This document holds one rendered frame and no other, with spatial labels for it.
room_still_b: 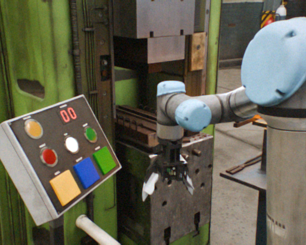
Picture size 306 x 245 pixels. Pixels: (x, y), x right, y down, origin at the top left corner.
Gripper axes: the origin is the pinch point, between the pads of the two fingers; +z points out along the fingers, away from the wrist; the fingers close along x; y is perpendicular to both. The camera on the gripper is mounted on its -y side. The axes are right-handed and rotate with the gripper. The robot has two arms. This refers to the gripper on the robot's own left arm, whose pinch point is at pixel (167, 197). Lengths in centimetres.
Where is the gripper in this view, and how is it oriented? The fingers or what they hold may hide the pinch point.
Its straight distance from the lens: 114.8
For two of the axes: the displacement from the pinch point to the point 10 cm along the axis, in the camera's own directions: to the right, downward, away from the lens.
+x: 9.7, -0.8, 2.3
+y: 2.5, 3.0, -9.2
